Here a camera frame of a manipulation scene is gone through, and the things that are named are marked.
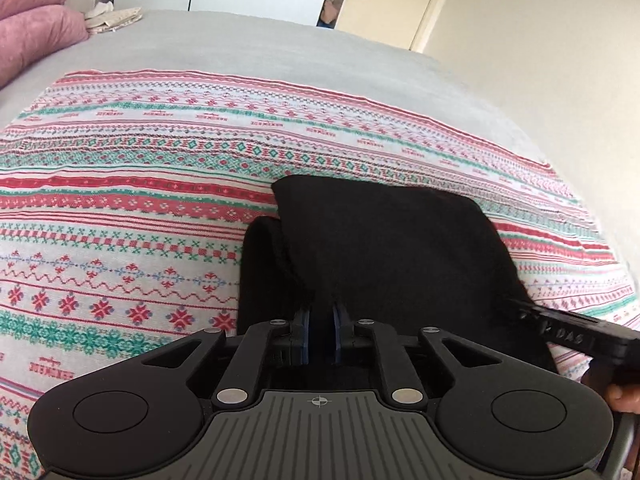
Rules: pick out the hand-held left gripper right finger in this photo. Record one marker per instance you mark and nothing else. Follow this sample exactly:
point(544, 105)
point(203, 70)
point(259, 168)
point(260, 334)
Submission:
point(337, 334)

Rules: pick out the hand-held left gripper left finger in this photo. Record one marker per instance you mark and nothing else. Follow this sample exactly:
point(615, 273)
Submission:
point(305, 334)

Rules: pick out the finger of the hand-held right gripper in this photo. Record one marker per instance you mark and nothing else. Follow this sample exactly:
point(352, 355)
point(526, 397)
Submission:
point(527, 312)

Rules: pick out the black pants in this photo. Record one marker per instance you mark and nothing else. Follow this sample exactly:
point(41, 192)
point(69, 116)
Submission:
point(390, 240)

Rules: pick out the person's right hand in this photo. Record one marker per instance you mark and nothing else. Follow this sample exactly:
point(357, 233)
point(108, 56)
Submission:
point(627, 399)

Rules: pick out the red green patterned blanket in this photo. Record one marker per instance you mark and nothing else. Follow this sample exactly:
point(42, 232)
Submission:
point(125, 200)

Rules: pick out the hanging clothes in wardrobe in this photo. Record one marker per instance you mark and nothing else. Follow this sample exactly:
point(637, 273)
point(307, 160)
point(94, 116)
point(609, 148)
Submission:
point(329, 14)

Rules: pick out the cream door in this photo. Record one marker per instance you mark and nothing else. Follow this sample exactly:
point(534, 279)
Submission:
point(390, 0)

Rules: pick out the white crumpled cloth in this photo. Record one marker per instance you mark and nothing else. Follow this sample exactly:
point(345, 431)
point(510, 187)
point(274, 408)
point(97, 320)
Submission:
point(112, 14)

